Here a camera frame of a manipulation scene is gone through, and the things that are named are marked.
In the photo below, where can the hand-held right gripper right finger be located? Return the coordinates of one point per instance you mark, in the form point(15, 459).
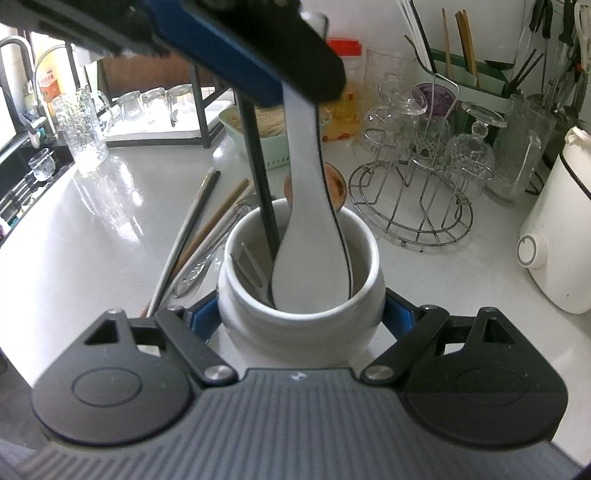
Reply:
point(397, 318)

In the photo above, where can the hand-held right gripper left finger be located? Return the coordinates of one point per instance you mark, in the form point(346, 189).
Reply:
point(205, 318)

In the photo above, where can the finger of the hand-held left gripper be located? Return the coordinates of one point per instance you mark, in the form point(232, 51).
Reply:
point(221, 50)
point(318, 64)

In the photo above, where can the white chopstick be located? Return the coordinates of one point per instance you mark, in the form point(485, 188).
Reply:
point(182, 244)

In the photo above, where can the white ceramic jar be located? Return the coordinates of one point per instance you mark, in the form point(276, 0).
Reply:
point(300, 337)

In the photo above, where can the white ceramic spoon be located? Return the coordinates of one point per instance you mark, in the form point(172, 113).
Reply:
point(304, 240)

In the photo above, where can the brown wooden spoon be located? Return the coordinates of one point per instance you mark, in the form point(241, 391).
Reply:
point(334, 189)

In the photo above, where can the black chopstick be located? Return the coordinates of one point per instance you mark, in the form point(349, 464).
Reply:
point(258, 184)

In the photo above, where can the plastic jar red lid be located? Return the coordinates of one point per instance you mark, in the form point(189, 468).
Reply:
point(351, 60)

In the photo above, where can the clear glass jug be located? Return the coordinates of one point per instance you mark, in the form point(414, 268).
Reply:
point(378, 69)

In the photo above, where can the black metal dish rack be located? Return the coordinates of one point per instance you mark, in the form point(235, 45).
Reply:
point(203, 115)

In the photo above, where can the clear drinking glass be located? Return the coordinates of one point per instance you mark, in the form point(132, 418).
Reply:
point(180, 106)
point(129, 108)
point(154, 106)

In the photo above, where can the dried thin noodles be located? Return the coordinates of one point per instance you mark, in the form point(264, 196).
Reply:
point(270, 122)

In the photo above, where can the wooden cutting board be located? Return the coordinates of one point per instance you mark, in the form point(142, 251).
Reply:
point(138, 74)

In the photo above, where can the clear glass cup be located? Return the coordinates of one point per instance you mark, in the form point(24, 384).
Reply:
point(383, 134)

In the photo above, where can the green plastic basket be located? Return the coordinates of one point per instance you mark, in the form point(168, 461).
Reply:
point(272, 161)

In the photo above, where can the white drip tray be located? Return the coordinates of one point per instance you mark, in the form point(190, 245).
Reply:
point(152, 134)

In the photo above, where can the purple lid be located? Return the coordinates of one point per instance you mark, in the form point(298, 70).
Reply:
point(436, 101)

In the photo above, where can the textured glass mug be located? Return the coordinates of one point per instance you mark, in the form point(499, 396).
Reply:
point(83, 134)

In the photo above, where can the crystal goblet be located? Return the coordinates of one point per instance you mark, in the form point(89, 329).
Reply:
point(471, 161)

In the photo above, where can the silver curved tap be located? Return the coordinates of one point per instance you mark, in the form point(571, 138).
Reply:
point(46, 49)

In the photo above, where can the yellow bottle red label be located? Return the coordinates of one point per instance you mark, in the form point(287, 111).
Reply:
point(48, 83)

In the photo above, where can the white electric kettle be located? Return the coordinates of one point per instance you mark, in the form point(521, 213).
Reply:
point(563, 230)

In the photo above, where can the tall textured glass pitcher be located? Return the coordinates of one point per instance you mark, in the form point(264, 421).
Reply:
point(512, 157)

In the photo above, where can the grey kitchen faucet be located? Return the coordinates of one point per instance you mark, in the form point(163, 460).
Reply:
point(34, 131)

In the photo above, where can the small patterned glass cup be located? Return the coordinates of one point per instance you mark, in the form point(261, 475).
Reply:
point(41, 165)

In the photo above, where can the row of hanging kitchen tools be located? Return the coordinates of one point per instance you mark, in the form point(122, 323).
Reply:
point(563, 46)

